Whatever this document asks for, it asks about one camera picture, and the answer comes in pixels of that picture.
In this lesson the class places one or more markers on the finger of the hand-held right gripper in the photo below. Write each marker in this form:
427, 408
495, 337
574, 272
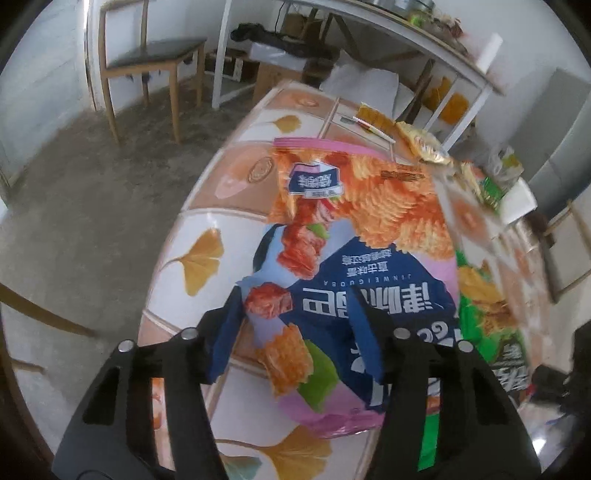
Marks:
551, 385

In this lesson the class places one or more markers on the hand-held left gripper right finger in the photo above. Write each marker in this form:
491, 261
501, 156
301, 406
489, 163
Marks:
375, 333

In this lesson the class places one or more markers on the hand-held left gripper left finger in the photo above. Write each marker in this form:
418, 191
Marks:
210, 330

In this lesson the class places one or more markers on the pink snack bag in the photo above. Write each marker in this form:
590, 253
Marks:
369, 258

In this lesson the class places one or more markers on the green snack bag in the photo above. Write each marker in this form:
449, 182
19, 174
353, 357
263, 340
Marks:
485, 314

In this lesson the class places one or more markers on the wooden chair with dark seat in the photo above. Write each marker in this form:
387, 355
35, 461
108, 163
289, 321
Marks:
147, 50
568, 258

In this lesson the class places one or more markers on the wooden chair leg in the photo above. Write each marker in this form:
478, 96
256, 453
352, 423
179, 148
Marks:
46, 314

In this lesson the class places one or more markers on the white plastic bag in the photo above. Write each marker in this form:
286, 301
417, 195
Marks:
508, 164

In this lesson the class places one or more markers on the grey refrigerator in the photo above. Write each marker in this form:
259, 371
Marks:
554, 124

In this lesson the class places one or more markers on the orange plastic bag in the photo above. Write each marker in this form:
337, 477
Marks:
450, 101

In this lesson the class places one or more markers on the white sacks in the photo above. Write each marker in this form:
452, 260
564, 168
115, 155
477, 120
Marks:
364, 78

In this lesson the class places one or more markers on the cardboard box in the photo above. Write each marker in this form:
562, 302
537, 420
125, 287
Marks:
274, 81

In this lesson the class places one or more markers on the white long desk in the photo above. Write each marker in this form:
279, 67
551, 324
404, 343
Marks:
415, 40

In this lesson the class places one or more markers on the black cloth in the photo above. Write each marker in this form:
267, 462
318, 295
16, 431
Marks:
272, 39

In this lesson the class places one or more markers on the white paper roll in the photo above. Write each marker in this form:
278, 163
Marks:
489, 51

